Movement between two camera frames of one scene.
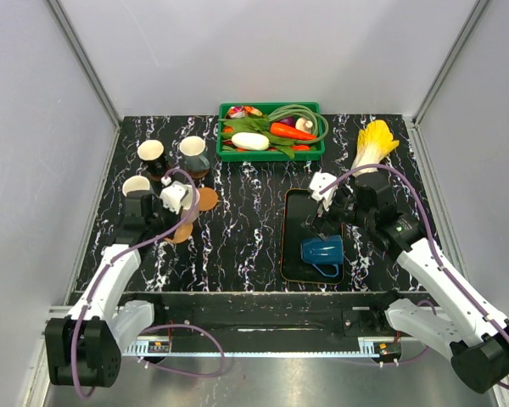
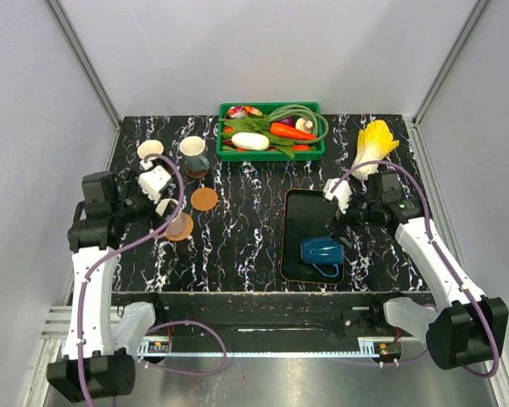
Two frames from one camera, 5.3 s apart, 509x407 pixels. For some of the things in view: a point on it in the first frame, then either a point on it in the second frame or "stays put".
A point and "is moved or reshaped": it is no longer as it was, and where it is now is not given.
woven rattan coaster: [181, 233] stays put
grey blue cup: [192, 148] stays put
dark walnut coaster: [198, 175] stays put
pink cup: [194, 214] is moved or reshaped
